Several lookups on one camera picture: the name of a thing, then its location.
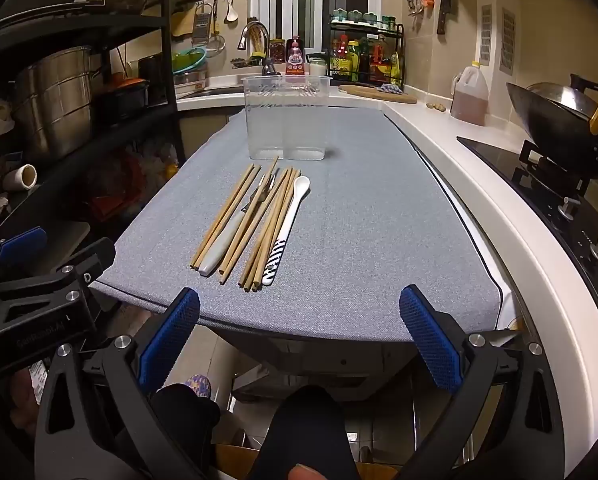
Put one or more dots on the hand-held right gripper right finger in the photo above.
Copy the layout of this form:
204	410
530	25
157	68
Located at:
429	340

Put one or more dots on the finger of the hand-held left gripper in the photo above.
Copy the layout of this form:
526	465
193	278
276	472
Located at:
21	246
79	265

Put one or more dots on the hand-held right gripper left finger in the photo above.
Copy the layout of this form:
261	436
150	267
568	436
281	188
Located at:
171	340

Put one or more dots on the pile of wooden chopsticks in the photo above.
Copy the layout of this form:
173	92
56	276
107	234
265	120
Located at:
226	210

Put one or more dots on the clear plastic utensil container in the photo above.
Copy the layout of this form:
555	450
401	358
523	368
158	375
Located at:
284	125

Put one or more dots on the person's right hand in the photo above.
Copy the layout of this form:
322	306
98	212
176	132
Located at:
299	472

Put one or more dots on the white label bottle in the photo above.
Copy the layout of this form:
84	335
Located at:
38	382

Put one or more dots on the patterned slipper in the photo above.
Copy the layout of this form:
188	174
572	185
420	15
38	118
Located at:
199	387

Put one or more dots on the white ceramic cup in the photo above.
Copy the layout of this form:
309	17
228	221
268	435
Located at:
19	177

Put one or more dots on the person's left leg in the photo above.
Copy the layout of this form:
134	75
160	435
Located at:
179	425

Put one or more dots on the person's leg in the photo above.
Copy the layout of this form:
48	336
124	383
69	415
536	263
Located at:
179	425
304	425

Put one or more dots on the red plastic bag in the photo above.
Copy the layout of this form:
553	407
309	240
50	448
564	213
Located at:
114	185

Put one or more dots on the grey table mat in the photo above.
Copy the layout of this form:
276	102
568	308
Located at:
379	240

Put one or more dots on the stainless steel stockpot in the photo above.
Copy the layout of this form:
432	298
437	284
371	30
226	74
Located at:
54	105

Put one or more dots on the person's right leg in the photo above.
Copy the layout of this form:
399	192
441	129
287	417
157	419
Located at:
304	425

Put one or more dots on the black pot orange lid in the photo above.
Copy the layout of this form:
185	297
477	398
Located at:
124	97

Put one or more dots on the black gas stove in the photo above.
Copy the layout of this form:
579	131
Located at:
554	195

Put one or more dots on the black cylindrical canister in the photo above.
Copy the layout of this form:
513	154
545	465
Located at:
151	80

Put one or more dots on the steel basin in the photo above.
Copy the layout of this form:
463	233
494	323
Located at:
191	78

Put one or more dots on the black metal shelf rack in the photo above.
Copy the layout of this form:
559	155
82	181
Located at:
166	60

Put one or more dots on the green plastic colander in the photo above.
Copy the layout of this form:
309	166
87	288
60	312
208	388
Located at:
189	60

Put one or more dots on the ginger piece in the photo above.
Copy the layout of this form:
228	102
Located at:
436	107

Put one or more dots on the black wok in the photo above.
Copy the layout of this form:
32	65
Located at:
554	135

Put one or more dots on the plastic oil jug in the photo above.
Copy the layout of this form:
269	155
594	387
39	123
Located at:
471	100

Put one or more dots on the blue patterned cloth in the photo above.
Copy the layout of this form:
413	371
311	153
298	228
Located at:
390	88

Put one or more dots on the round wooden cutting board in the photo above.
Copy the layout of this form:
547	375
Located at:
364	92

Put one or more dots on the hanging wooden cutting board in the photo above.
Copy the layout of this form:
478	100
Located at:
183	25

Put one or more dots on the metal grater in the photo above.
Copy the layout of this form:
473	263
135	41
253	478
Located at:
203	25

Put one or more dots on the yellow seasoning packet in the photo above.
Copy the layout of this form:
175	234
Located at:
396	67

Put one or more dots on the steel wok lid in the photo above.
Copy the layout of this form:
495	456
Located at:
559	92

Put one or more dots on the red label oil bottle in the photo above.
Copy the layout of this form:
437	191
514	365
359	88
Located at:
379	62

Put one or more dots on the dark glass bottle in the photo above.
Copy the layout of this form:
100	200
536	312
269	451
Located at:
361	57

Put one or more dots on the black spice rack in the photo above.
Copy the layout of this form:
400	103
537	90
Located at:
400	50

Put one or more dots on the red jar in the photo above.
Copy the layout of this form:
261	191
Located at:
277	51

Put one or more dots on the white hanging ladle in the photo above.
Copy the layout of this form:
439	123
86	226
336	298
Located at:
230	12

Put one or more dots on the glass jar white lid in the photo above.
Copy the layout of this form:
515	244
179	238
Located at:
317	67

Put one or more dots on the chrome faucet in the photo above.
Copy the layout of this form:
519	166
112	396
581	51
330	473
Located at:
254	27

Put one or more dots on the red cap sauce bottle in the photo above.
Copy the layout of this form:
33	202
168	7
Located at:
342	57

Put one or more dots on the row of spice jars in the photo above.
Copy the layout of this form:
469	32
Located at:
361	17

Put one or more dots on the hanging cleaver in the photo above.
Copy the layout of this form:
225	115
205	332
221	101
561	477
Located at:
445	5

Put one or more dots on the window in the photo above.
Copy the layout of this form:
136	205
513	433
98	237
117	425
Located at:
309	0

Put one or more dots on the black wall rail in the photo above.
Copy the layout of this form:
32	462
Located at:
204	1

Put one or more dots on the wide wall vent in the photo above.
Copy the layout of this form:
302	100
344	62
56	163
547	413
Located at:
508	40

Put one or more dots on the narrow wall vent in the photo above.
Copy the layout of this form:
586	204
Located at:
486	35

